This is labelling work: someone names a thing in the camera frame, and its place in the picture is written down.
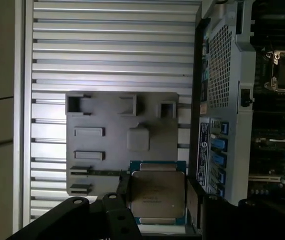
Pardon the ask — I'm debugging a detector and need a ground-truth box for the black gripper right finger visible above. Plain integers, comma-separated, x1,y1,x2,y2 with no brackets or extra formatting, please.
186,176,285,240

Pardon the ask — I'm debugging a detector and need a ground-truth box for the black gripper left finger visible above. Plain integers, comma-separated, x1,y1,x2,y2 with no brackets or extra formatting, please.
6,171,144,240

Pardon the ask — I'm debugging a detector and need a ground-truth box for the silver CPU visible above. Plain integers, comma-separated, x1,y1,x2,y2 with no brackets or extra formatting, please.
128,160,188,226

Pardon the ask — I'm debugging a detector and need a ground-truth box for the green RAM stick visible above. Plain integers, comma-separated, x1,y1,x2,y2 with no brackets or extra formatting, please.
69,169,123,176

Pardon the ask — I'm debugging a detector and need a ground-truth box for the green motherboard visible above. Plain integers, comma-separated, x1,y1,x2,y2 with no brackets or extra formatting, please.
247,44,285,201

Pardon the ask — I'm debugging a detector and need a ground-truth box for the open black PC case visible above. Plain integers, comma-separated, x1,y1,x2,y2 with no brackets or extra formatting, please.
186,0,285,208

